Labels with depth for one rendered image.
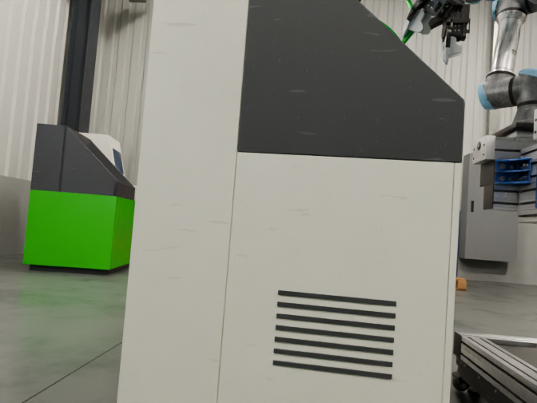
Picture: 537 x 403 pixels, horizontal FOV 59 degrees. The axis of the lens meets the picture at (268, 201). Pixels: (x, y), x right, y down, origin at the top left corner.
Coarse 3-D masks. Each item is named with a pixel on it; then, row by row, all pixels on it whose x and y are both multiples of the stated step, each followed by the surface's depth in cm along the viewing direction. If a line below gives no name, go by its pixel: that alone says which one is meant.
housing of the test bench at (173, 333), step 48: (192, 0) 132; (240, 0) 130; (192, 48) 131; (240, 48) 129; (192, 96) 130; (240, 96) 128; (144, 144) 132; (192, 144) 129; (144, 192) 131; (192, 192) 128; (144, 240) 130; (192, 240) 127; (144, 288) 129; (192, 288) 127; (144, 336) 128; (192, 336) 126; (144, 384) 127; (192, 384) 125
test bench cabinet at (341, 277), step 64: (256, 192) 126; (320, 192) 123; (384, 192) 120; (448, 192) 118; (256, 256) 124; (320, 256) 122; (384, 256) 119; (448, 256) 117; (256, 320) 123; (320, 320) 120; (384, 320) 118; (448, 320) 116; (256, 384) 122; (320, 384) 120; (384, 384) 117; (448, 384) 115
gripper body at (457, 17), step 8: (456, 8) 165; (464, 8) 164; (456, 16) 165; (464, 16) 164; (448, 24) 164; (456, 24) 164; (464, 24) 165; (456, 32) 164; (464, 32) 162; (456, 40) 168; (464, 40) 169
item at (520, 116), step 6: (522, 102) 178; (528, 102) 175; (534, 102) 174; (522, 108) 177; (528, 108) 175; (534, 108) 174; (516, 114) 179; (522, 114) 176; (528, 114) 175; (534, 114) 173; (516, 120) 178; (522, 120) 175; (528, 120) 173
